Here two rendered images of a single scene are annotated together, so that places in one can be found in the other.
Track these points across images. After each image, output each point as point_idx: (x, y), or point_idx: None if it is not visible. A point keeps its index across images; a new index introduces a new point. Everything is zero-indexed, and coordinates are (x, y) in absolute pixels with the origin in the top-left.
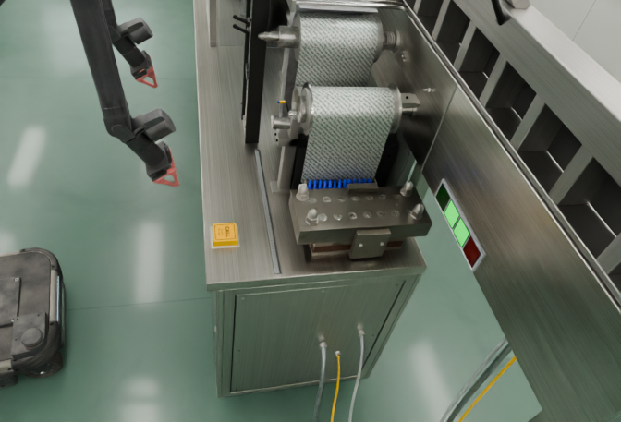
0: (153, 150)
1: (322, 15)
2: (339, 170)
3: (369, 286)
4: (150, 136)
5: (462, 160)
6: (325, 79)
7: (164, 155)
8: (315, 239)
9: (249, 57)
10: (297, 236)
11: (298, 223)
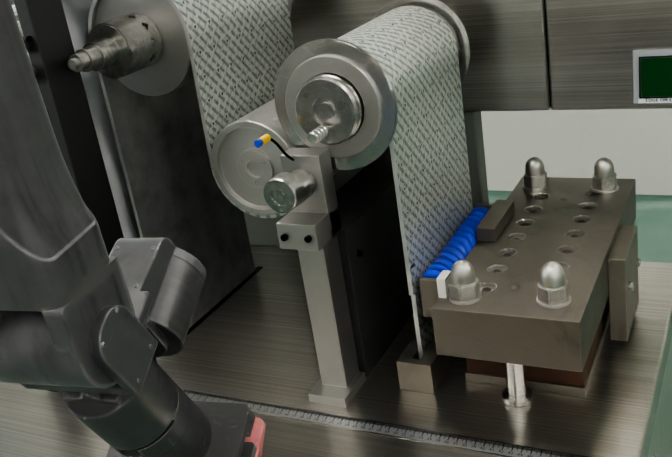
0: (183, 392)
1: None
2: (441, 217)
3: (667, 383)
4: (172, 329)
5: None
6: (246, 98)
7: (199, 405)
8: (590, 332)
9: (66, 144)
10: (566, 357)
11: (551, 318)
